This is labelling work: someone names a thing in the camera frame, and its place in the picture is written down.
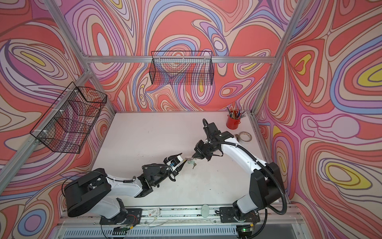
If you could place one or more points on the aluminium frame post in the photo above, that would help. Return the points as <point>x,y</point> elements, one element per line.
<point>68,36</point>

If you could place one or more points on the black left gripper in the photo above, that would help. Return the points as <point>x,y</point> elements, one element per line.
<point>177,172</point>

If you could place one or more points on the black wire basket back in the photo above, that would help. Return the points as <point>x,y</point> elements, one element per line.
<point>175,67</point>

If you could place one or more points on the white label tag on rail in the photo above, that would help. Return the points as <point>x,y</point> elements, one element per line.
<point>154,212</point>

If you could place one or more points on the metal keyring organizer yellow grip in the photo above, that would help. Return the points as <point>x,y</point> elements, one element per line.
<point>190,160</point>

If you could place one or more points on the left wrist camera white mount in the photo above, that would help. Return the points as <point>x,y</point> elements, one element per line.
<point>174,161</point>

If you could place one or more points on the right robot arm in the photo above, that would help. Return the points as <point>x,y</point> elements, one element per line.
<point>266,190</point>

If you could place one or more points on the tape roll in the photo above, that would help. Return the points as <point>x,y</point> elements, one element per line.
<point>245,137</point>

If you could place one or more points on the black wire basket left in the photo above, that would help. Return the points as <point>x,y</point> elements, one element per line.
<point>67,124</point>

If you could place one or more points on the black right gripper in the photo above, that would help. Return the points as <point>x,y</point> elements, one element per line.
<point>199,150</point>

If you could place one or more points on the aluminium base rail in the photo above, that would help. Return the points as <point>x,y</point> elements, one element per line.
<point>186,222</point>

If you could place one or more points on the pens in cup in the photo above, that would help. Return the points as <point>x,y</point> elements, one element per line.
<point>242,112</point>

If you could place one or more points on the red pen cup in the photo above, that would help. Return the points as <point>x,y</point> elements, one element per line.
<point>233,121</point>

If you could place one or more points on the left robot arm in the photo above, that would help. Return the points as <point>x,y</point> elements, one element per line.
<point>98,192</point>

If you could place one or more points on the black wire basket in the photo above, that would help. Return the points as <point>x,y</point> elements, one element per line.
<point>175,67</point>
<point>67,124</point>

